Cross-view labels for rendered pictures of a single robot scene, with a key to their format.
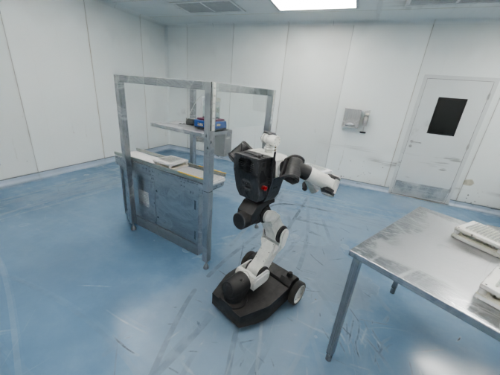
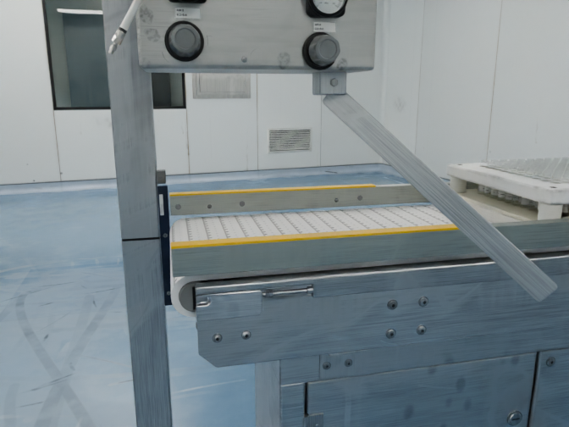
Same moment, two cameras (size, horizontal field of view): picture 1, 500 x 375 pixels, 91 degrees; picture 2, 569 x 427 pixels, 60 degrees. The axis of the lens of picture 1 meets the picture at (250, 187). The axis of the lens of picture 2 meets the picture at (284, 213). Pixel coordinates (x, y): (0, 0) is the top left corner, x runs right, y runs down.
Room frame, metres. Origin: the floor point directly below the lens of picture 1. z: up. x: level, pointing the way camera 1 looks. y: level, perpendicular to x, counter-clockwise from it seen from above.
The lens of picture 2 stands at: (2.62, -0.01, 1.02)
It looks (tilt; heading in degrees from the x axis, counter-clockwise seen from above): 14 degrees down; 137
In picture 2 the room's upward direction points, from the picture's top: straight up
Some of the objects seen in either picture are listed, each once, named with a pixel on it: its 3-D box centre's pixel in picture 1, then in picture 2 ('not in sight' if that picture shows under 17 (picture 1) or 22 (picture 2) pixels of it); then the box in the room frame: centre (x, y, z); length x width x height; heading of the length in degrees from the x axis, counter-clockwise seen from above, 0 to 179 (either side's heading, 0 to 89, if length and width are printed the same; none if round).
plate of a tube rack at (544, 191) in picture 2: (170, 160); (560, 178); (2.35, 0.82, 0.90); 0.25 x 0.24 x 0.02; 151
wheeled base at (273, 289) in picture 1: (254, 280); not in sight; (1.56, -0.10, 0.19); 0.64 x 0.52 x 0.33; 140
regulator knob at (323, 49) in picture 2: not in sight; (323, 45); (2.30, 0.34, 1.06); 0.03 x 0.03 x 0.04; 60
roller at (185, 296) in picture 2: not in sight; (189, 258); (2.07, 0.32, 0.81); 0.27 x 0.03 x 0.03; 150
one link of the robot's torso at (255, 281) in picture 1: (252, 273); not in sight; (1.54, -0.08, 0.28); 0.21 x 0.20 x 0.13; 140
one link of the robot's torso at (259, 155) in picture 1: (260, 172); not in sight; (1.51, -0.06, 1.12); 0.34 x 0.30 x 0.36; 50
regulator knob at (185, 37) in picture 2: not in sight; (184, 33); (2.24, 0.23, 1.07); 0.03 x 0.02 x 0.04; 60
